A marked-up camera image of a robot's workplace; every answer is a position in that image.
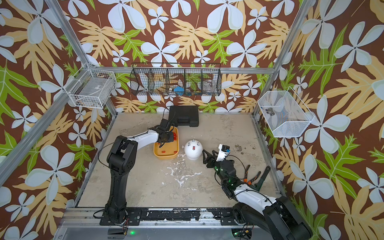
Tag yellow plastic tray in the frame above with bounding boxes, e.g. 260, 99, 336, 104
154, 127, 180, 160

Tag white mesh basket right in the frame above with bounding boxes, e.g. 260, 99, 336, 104
258, 87, 315, 138

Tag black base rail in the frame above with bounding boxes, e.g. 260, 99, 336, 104
93, 207, 238, 226

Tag orange black pliers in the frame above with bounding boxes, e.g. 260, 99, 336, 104
242, 164, 262, 185

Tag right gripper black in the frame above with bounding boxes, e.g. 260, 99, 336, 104
203, 149, 229, 186

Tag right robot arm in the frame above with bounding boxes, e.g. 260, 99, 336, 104
203, 150, 313, 240

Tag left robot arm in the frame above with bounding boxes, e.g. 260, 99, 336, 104
100, 119, 174, 226

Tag white sphere with screws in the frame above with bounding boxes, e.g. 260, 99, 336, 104
184, 140, 203, 161

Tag dark green handled tool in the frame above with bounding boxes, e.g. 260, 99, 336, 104
256, 166, 271, 191

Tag black plastic tool case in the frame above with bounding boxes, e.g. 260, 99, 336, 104
169, 106, 200, 127

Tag black wire wall basket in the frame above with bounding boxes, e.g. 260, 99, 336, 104
128, 63, 223, 96

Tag white wire basket left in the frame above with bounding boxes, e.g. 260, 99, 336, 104
67, 64, 117, 109

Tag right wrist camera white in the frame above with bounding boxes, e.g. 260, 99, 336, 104
216, 144, 231, 162

